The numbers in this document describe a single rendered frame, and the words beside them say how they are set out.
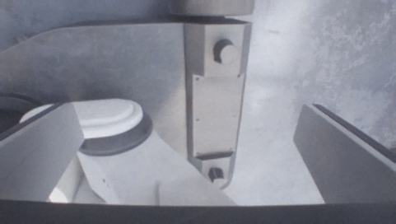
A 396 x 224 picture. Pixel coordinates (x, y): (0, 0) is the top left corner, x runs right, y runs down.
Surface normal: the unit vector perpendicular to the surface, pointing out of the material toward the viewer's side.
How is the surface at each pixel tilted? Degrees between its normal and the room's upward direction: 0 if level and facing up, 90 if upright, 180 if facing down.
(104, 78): 0
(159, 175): 90
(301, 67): 0
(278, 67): 0
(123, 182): 90
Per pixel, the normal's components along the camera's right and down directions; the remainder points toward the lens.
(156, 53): 0.20, 0.48
